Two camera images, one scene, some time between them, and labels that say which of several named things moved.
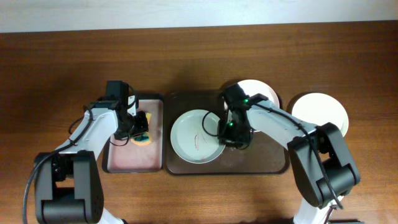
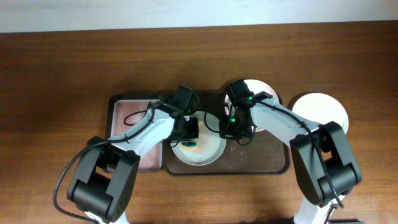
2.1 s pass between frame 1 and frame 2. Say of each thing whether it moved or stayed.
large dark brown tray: stayed
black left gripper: moved
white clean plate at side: stayed
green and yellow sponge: moved
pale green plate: stayed
